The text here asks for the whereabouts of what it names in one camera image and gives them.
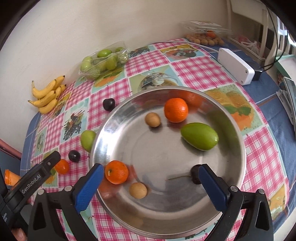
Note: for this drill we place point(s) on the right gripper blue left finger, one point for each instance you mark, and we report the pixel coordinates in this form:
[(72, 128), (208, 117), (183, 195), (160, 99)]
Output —
[(86, 187)]

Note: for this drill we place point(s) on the clear box of longans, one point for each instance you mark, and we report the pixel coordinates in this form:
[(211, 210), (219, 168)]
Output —
[(205, 33)]

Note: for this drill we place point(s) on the orange tangerine near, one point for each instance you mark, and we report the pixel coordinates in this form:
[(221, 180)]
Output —
[(116, 172)]

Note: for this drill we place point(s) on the orange tangerine with stem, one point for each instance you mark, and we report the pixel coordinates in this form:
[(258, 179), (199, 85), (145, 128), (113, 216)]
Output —
[(62, 167)]

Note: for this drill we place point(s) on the green mango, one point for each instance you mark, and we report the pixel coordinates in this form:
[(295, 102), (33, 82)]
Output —
[(87, 138), (200, 135)]

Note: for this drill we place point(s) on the round metal plate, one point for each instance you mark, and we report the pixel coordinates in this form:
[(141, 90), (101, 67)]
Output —
[(172, 208)]

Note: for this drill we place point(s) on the pink checkered tablecloth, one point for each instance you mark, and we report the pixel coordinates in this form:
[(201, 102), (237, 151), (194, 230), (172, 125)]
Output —
[(101, 224)]

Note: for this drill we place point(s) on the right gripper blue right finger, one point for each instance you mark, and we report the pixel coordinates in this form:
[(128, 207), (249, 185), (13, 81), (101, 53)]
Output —
[(215, 187)]

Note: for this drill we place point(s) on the brown longan far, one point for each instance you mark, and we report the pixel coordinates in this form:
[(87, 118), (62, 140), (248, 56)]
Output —
[(153, 120)]

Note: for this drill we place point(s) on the orange lidded cup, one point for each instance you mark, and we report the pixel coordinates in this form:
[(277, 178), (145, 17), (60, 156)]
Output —
[(10, 178)]

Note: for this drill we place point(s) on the bag of green fruits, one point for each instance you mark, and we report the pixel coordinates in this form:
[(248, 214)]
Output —
[(104, 61)]

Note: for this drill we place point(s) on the white chair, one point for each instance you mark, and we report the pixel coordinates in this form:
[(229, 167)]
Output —
[(256, 30)]

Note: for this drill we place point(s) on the white rectangular box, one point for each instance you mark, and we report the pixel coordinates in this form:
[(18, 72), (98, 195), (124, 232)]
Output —
[(236, 66)]

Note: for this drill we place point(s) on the orange tangerine far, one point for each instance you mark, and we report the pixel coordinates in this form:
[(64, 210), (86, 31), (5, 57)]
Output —
[(176, 110)]

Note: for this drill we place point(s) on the brown longan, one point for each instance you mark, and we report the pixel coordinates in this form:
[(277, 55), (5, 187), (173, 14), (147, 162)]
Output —
[(138, 190), (153, 120)]

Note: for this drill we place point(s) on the dark plum with stem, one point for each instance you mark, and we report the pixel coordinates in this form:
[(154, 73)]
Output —
[(193, 175)]

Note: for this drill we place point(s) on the green mango in plate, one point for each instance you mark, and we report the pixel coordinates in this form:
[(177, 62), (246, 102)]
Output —
[(200, 135)]

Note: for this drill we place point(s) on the bunch of yellow bananas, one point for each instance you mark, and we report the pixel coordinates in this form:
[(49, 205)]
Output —
[(47, 98)]

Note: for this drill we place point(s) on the brown longan near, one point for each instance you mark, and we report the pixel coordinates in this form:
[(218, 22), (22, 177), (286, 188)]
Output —
[(138, 190)]

